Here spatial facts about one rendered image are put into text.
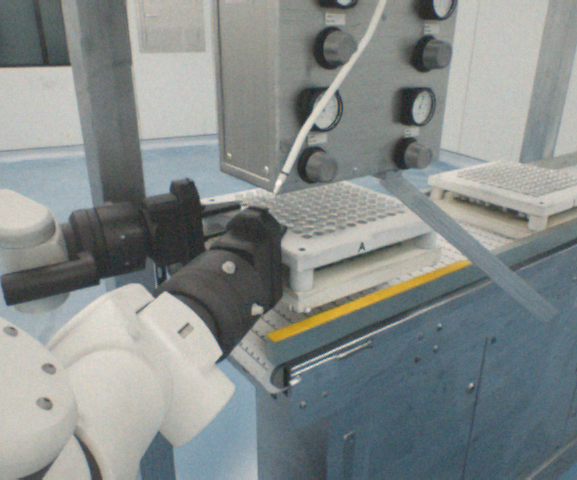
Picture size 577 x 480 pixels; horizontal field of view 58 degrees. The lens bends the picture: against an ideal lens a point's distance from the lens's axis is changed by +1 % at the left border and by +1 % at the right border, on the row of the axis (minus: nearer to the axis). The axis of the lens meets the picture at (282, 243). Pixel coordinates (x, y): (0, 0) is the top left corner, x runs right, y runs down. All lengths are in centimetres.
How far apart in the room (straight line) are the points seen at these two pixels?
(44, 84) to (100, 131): 494
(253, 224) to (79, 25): 32
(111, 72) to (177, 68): 510
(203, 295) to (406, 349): 38
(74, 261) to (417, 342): 46
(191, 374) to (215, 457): 129
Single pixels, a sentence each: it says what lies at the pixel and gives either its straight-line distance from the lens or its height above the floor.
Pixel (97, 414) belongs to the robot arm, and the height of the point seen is 104.
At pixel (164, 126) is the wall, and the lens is 582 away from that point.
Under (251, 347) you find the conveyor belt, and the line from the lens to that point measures 62.
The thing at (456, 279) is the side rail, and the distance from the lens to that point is 76.
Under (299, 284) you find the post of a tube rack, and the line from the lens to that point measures 58.
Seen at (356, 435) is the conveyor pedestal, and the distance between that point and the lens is 85.
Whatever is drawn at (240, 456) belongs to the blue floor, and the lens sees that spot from 169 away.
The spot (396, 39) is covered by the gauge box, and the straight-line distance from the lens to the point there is 52.
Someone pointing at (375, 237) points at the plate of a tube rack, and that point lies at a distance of 62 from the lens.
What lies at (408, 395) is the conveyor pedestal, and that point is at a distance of 91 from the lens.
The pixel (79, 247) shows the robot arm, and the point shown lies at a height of 97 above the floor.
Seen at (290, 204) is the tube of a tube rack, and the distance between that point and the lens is 69.
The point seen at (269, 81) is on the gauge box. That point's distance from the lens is 44.
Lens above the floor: 119
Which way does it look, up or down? 23 degrees down
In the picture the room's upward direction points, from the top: straight up
